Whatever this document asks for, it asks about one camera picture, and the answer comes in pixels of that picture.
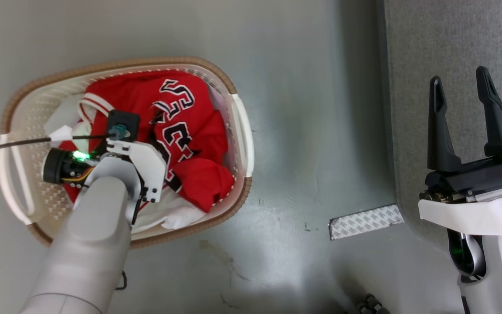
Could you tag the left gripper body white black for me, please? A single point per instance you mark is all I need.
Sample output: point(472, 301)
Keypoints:
point(146, 165)

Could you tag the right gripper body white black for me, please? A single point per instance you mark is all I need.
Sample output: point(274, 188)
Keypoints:
point(473, 213)

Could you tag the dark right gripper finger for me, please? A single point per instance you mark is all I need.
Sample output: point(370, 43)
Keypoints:
point(439, 139)
point(500, 131)

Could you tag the red basketball jersey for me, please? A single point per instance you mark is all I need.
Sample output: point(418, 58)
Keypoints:
point(203, 139)

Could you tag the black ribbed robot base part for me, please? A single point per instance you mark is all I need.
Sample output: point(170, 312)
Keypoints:
point(368, 305)

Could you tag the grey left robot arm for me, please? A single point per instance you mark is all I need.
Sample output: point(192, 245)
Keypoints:
point(89, 244)

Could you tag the white laundry basket brown rim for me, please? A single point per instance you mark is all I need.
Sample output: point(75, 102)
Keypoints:
point(28, 113)

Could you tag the white garment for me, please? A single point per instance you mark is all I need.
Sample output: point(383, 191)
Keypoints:
point(177, 216)

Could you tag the grey fabric sofa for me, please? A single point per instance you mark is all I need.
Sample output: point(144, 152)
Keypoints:
point(451, 43)

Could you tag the patterned grey floor tape patch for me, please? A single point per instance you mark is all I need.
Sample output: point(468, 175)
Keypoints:
point(364, 222)

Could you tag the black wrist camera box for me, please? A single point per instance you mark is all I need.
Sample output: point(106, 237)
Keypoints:
point(124, 118)

